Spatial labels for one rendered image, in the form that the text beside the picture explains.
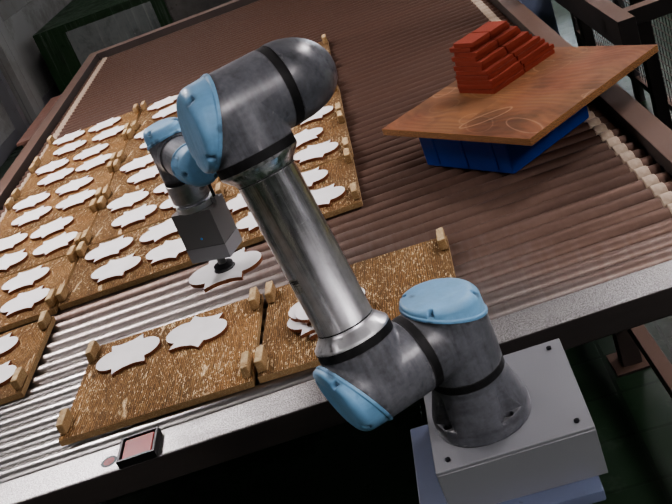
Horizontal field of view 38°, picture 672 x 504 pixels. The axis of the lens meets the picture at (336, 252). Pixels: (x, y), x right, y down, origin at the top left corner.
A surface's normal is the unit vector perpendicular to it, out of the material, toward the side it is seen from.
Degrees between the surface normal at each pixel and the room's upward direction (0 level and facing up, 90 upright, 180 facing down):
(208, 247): 90
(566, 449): 90
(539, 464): 90
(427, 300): 6
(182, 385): 0
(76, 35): 90
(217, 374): 0
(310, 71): 77
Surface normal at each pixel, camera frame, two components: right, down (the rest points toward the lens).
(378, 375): 0.19, 0.07
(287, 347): -0.33, -0.84
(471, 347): 0.46, 0.24
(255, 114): 0.41, 0.02
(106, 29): 0.01, 0.44
